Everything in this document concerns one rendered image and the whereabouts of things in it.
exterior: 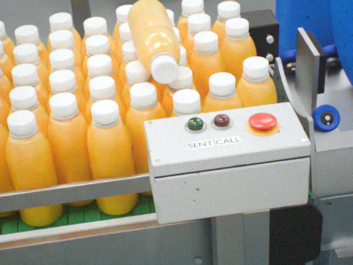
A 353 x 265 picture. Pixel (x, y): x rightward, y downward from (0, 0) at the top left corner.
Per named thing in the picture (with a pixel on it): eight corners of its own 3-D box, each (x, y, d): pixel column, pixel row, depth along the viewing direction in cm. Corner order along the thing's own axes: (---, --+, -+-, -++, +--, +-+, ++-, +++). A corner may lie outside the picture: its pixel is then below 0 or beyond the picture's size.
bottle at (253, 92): (246, 141, 124) (246, 57, 114) (282, 151, 121) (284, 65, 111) (228, 162, 119) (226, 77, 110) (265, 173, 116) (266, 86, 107)
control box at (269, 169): (308, 204, 95) (311, 141, 89) (158, 226, 93) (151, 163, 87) (287, 159, 103) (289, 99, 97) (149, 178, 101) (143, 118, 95)
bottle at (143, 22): (118, 21, 117) (132, 73, 104) (142, -11, 115) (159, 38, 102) (150, 41, 121) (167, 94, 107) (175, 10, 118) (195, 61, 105)
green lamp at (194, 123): (205, 131, 93) (204, 123, 92) (188, 133, 92) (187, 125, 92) (202, 121, 94) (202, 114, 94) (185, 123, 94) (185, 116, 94)
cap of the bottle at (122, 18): (115, 15, 130) (114, 6, 129) (136, 12, 131) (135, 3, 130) (118, 25, 127) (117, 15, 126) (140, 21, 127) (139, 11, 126)
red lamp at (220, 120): (231, 127, 93) (231, 119, 92) (215, 129, 93) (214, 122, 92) (228, 117, 95) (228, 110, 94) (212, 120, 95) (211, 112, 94)
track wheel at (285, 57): (306, 56, 131) (304, 46, 132) (283, 59, 131) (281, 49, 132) (301, 65, 136) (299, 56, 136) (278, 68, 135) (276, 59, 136)
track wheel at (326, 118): (339, 102, 116) (335, 103, 118) (311, 105, 116) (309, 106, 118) (343, 130, 116) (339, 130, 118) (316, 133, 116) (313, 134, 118)
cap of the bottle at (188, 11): (194, 4, 132) (193, -6, 131) (208, 10, 129) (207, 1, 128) (177, 10, 130) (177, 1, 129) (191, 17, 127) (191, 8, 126)
